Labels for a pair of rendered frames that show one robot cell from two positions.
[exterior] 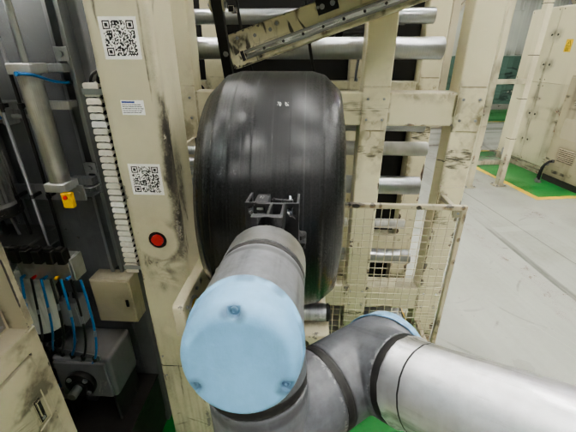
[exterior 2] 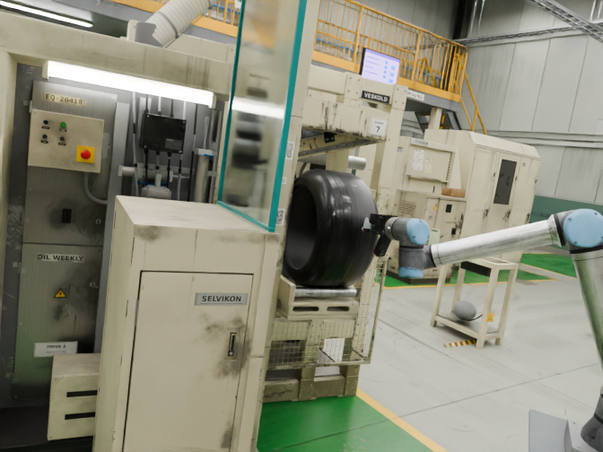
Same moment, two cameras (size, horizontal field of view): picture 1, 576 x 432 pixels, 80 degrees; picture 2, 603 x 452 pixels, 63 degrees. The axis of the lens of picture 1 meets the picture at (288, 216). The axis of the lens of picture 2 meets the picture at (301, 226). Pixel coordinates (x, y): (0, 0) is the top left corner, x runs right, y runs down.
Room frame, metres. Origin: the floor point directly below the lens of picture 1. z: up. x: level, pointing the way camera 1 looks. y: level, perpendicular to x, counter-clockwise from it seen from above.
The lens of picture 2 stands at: (-1.13, 1.27, 1.49)
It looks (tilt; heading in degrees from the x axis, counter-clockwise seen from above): 8 degrees down; 330
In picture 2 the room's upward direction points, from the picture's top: 8 degrees clockwise
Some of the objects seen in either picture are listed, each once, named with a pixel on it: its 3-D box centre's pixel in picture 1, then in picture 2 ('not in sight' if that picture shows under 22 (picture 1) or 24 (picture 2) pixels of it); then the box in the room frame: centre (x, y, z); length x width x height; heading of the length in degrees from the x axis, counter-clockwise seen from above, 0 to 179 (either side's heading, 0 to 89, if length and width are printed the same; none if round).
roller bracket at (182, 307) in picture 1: (204, 274); (275, 282); (0.84, 0.24, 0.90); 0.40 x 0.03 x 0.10; 176
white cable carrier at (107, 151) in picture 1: (120, 185); not in sight; (0.80, 0.41, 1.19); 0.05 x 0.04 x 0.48; 176
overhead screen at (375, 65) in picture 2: not in sight; (378, 76); (3.95, -2.41, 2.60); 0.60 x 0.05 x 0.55; 96
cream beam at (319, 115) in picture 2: not in sight; (328, 117); (1.12, -0.08, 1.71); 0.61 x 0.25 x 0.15; 86
